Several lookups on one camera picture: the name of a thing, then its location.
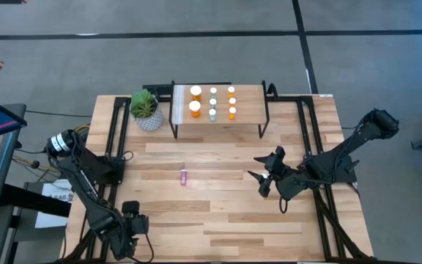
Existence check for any black floor cable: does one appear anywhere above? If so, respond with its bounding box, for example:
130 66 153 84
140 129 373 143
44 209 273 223
25 109 93 119

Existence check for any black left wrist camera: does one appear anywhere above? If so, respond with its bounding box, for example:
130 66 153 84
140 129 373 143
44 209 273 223
122 200 141 215

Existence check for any white paper sheet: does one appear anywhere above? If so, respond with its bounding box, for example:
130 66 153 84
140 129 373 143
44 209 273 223
34 178 75 229

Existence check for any potted succulent plant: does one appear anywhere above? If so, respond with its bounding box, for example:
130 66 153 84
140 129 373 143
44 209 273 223
129 89 165 132

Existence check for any black aluminium rig frame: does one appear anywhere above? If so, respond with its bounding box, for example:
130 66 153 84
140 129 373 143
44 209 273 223
59 80 377 264

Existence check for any large orange medicine bottle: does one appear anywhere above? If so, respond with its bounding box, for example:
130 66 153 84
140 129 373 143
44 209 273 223
188 100 201 119
190 84 203 103

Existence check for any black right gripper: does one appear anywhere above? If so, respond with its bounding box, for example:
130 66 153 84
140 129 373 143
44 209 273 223
248 146 309 201

